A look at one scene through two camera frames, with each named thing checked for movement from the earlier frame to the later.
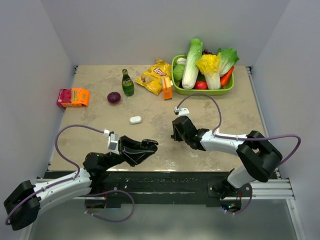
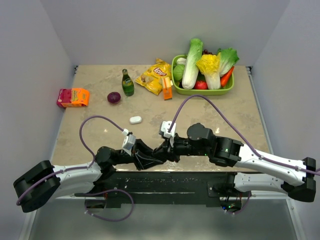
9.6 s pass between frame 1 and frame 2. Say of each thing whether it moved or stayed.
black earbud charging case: moved
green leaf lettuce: stayed
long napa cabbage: stayed
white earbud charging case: stayed
